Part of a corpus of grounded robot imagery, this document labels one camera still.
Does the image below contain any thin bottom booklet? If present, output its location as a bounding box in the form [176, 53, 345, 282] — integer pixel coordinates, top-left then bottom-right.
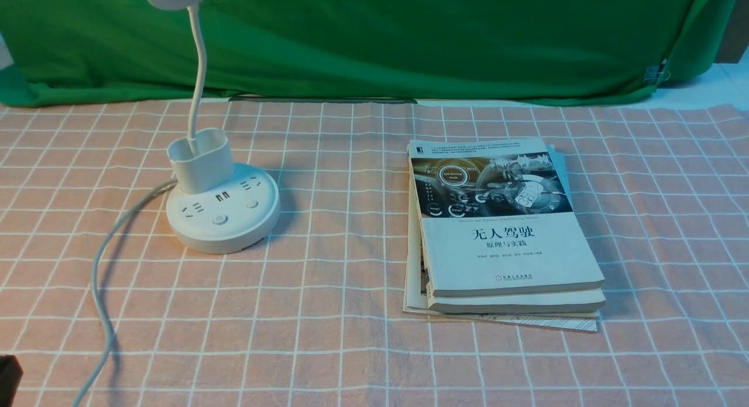
[402, 185, 599, 333]

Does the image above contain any white lamp power cable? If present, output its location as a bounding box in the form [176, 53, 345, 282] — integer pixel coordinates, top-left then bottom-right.
[71, 179, 178, 407]

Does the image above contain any green backdrop cloth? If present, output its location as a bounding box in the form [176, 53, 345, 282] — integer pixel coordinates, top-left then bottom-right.
[1, 0, 736, 108]

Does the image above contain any pink checkered tablecloth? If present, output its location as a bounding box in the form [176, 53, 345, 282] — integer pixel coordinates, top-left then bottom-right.
[0, 99, 749, 407]

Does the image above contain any white self-driving textbook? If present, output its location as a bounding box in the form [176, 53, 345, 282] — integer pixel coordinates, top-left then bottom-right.
[407, 137, 604, 298]

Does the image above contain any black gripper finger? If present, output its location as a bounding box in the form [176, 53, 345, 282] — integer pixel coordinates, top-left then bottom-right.
[0, 356, 23, 407]

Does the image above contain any metal binder clip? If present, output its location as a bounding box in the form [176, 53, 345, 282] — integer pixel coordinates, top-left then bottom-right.
[643, 60, 671, 87]

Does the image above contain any white desk lamp with sockets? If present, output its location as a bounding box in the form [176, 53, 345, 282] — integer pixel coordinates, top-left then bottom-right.
[147, 0, 280, 255]

